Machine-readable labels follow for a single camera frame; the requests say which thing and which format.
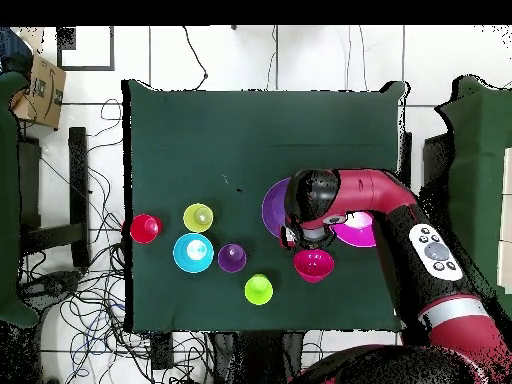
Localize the large purple bowl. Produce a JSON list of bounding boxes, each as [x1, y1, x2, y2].
[[261, 177, 292, 240]]

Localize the small crimson bowl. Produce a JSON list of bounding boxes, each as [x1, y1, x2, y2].
[[292, 248, 336, 284]]

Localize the purple cup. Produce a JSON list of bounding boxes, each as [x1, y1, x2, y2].
[[217, 243, 248, 274]]

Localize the green cup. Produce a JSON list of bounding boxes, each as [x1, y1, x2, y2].
[[244, 273, 274, 306]]

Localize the large pink bowl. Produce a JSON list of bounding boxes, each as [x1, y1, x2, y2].
[[330, 211, 378, 249]]

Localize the yellow cup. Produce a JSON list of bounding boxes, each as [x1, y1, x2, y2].
[[182, 202, 214, 234]]

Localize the small light blue bowl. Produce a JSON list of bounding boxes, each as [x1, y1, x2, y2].
[[172, 232, 215, 274]]

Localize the dark green table cloth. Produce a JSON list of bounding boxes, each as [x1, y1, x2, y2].
[[121, 78, 409, 334]]

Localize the red cup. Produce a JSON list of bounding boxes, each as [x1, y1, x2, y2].
[[128, 213, 164, 245]]

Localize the black stand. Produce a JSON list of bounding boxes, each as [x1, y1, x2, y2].
[[19, 126, 91, 268], [421, 133, 455, 201]]

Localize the black power strip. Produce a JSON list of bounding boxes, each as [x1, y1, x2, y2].
[[150, 331, 174, 371]]

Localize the green covered side table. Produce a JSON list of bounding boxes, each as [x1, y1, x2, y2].
[[433, 75, 512, 317], [0, 70, 41, 329]]

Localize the cardboard box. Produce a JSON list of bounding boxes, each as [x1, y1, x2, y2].
[[9, 54, 67, 130]]

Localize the dark blue fabric item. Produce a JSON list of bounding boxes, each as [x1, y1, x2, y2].
[[0, 26, 34, 75]]

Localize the tangle of cables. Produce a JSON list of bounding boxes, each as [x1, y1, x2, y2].
[[19, 97, 209, 384]]

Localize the black floor cable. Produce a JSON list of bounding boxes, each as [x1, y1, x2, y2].
[[182, 26, 209, 92]]

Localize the black pedestal leg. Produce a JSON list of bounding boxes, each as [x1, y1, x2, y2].
[[21, 269, 85, 299]]

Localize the black floor frame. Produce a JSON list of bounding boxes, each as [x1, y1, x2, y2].
[[56, 26, 116, 72]]

